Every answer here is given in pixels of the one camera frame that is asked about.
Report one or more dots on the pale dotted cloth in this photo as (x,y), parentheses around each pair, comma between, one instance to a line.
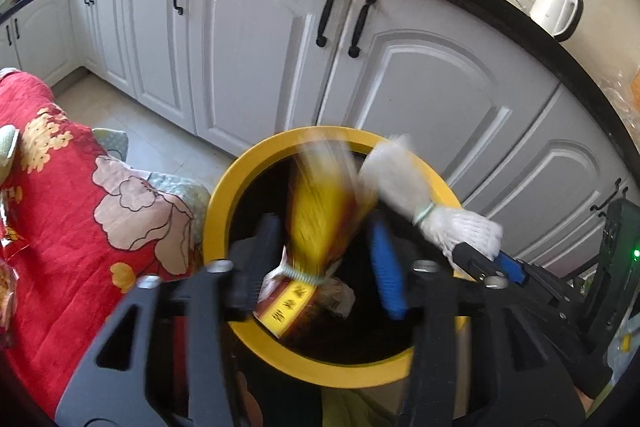
(172,187)

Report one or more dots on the yellow trash bin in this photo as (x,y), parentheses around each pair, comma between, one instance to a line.
(220,197)

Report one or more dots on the pale green cloth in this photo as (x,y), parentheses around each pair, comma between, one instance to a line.
(7,152)

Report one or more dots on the white kitchen base cabinet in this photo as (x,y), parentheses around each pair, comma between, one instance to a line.
(250,57)

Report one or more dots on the yellow snack packet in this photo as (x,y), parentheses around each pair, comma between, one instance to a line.
(310,227)

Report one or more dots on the white electric kettle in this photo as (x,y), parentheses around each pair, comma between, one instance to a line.
(552,9)

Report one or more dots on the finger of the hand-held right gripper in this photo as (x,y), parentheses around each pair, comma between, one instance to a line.
(475,264)
(512,268)

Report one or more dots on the red floral blanket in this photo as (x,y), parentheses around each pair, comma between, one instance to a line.
(65,217)

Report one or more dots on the white cotton glove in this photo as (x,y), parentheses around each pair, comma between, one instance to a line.
(400,177)

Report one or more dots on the red snack packet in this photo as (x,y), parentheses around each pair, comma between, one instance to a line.
(7,222)

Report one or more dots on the clear plastic bag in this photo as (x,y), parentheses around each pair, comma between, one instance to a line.
(617,97)

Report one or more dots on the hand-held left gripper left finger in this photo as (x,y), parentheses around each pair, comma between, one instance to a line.
(265,252)

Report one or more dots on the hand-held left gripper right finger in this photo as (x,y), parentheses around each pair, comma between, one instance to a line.
(387,257)

